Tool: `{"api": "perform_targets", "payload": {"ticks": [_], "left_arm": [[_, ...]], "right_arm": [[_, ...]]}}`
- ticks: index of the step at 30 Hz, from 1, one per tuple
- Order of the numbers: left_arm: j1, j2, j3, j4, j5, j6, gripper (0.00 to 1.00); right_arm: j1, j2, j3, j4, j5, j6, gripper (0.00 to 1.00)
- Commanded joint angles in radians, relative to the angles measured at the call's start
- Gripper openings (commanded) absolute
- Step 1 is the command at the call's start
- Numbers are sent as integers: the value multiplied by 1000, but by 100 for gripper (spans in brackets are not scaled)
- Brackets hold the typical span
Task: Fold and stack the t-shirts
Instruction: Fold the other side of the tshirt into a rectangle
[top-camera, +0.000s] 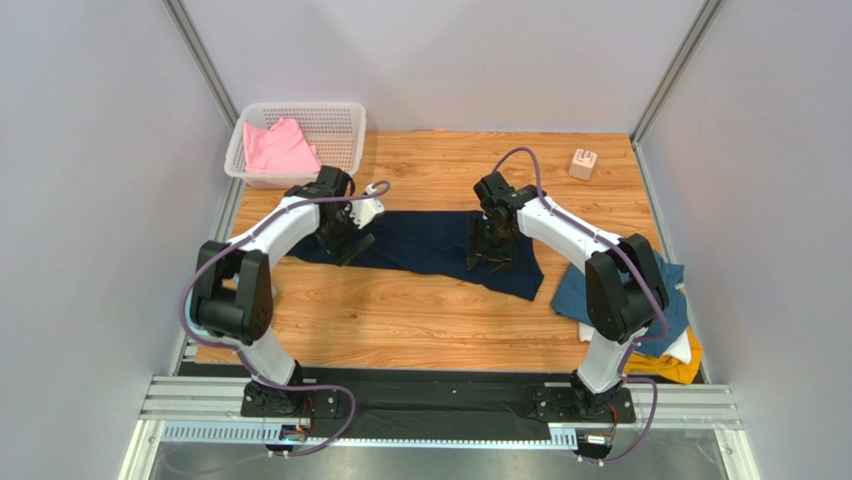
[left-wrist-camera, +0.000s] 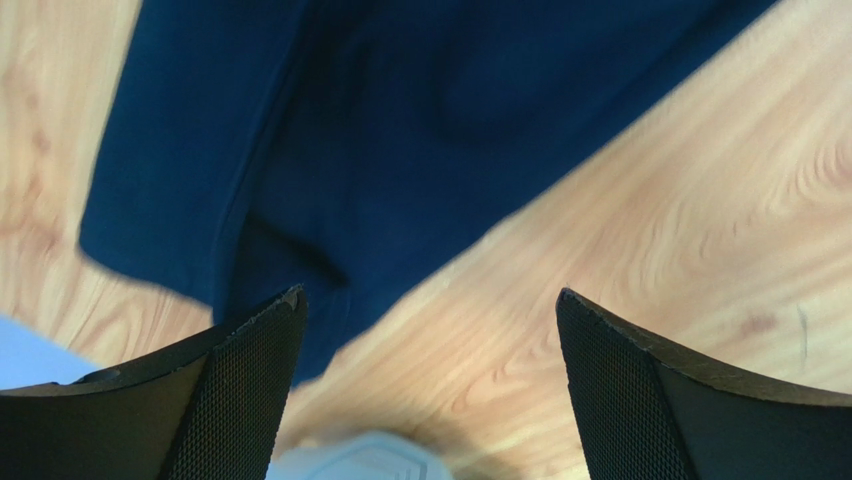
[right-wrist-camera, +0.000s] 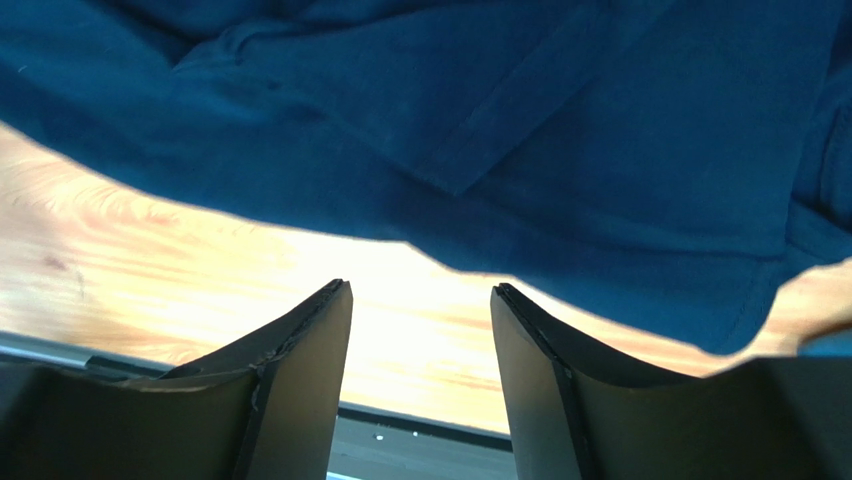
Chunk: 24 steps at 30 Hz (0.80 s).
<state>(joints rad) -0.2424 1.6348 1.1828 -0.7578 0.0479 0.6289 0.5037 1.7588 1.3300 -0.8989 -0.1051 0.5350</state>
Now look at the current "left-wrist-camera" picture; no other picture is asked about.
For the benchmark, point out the navy blue t shirt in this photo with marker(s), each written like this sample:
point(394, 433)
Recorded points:
point(355, 147)

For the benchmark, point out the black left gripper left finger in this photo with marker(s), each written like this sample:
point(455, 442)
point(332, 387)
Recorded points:
point(206, 407)

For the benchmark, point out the light blue headphones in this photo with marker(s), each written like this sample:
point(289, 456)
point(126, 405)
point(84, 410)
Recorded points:
point(373, 455)

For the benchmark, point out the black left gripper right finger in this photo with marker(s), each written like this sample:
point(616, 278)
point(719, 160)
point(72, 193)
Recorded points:
point(649, 408)

